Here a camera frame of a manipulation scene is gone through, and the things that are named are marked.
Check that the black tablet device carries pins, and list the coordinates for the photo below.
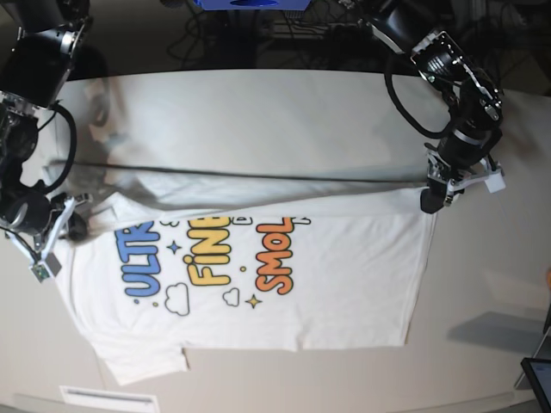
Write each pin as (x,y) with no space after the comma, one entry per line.
(537,372)

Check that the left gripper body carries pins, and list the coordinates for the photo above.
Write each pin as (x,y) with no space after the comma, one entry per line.
(456,156)

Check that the black power strip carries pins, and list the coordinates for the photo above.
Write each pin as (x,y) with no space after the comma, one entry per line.
(296,31)

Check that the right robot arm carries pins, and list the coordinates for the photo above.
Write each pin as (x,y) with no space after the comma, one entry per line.
(50,34)

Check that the white printed T-shirt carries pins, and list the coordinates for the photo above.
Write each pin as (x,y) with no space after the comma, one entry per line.
(175,261)

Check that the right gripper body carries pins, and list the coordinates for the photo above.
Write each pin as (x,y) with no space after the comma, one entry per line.
(29,213)

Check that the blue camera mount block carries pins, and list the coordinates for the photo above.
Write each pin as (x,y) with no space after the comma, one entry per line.
(211,5)

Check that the white paper label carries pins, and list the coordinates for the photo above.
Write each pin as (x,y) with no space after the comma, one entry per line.
(109,400)

